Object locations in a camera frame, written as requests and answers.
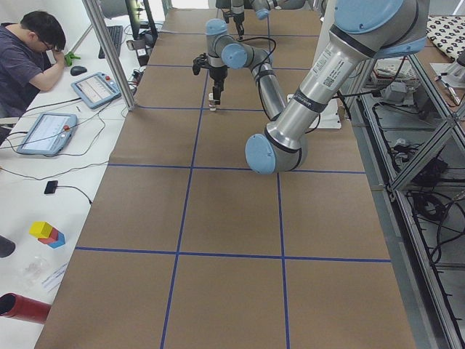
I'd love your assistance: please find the aluminium frame rack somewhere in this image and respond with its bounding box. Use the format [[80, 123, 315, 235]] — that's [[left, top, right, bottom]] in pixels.
[[345, 47, 464, 348]]

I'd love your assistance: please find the white PPR pipe fitting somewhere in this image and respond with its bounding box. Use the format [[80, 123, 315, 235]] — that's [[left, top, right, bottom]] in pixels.
[[208, 92, 219, 111]]

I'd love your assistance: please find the black computer mouse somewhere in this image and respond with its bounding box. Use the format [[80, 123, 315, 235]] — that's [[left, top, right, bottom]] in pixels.
[[70, 65, 87, 76]]

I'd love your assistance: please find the small black box device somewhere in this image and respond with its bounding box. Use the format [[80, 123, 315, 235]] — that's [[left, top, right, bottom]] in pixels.
[[44, 180, 58, 195]]

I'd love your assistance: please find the blue teach pendant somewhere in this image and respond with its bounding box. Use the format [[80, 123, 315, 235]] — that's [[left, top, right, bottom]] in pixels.
[[70, 72, 121, 109], [16, 113, 78, 156]]

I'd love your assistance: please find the seated man in blue shirt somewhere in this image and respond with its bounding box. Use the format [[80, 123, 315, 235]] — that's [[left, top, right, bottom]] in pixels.
[[1, 11, 66, 118]]

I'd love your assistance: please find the green clamp tool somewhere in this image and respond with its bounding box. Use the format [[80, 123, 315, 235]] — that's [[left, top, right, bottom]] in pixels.
[[64, 52, 81, 67]]

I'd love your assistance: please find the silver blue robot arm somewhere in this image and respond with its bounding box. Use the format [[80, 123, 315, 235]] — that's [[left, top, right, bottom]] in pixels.
[[206, 1, 429, 175], [215, 0, 305, 39]]

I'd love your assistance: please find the black computer keyboard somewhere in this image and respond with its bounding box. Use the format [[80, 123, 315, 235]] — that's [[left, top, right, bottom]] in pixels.
[[107, 25, 124, 57]]

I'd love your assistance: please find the red cylinder tube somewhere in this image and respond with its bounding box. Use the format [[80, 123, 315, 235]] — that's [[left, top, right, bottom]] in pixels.
[[1, 293, 51, 324]]

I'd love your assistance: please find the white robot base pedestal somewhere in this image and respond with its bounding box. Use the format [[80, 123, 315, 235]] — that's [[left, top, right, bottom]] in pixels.
[[286, 0, 349, 129]]

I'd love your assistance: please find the red wooden block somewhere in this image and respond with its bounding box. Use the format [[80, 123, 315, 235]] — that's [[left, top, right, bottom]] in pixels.
[[38, 228, 59, 244]]

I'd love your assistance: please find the upper blue teach pendant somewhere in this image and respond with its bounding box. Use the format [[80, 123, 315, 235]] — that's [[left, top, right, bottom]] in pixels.
[[70, 72, 121, 109]]

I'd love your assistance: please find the black white patterned cloth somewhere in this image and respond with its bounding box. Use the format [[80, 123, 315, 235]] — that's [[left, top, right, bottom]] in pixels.
[[426, 15, 464, 61]]

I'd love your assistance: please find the blue wooden block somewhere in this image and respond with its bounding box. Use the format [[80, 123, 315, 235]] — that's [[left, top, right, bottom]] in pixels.
[[47, 232, 65, 249]]

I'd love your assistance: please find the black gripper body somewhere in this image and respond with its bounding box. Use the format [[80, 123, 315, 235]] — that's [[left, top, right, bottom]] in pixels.
[[209, 65, 228, 86], [230, 5, 244, 26]]

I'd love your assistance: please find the black floor cables bundle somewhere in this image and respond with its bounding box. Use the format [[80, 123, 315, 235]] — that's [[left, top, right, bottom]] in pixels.
[[384, 137, 465, 277]]

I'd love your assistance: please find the aluminium frame post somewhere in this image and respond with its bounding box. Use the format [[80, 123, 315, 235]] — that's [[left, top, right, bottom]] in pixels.
[[82, 0, 135, 111]]

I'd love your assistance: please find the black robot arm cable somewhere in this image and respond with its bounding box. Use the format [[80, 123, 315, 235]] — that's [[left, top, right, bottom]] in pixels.
[[235, 36, 328, 135]]

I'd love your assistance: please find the yellow wooden block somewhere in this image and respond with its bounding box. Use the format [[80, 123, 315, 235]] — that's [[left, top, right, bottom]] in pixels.
[[29, 221, 53, 238]]

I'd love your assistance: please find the lower blue teach pendant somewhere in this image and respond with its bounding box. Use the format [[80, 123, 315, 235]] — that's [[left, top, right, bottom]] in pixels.
[[16, 113, 78, 156]]

